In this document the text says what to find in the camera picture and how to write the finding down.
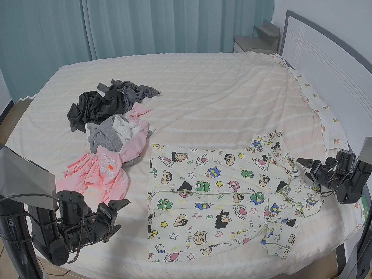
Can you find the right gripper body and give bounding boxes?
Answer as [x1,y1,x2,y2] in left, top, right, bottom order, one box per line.
[309,159,332,187]

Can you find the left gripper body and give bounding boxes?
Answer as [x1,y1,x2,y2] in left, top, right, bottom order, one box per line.
[84,203,120,243]

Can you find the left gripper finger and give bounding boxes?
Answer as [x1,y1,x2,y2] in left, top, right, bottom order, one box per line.
[108,199,131,214]
[109,224,122,240]

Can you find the white printed pyjama top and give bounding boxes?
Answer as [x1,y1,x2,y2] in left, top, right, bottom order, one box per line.
[147,129,325,263]

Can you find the pile of clothes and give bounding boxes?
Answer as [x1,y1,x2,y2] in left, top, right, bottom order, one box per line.
[86,103,157,167]

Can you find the bed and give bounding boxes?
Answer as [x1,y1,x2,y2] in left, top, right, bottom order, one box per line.
[0,10,372,275]

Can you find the pink printed T-shirt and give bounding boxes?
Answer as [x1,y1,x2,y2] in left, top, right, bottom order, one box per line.
[55,146,131,200]

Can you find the white printed pillow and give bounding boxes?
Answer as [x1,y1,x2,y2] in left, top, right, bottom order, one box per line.
[269,53,348,150]

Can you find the black garment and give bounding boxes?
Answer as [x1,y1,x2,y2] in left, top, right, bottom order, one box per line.
[67,90,137,132]

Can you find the dark grey garment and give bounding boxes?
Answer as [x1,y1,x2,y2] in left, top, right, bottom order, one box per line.
[97,80,161,102]

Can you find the grey bedside table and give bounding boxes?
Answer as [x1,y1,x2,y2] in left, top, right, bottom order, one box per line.
[234,19,281,53]

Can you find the blue-green curtain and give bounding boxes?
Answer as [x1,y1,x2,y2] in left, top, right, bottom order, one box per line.
[81,0,275,62]
[0,0,88,104]

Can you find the black cable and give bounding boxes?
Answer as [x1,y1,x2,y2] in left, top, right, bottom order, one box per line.
[0,193,83,265]
[319,183,338,197]

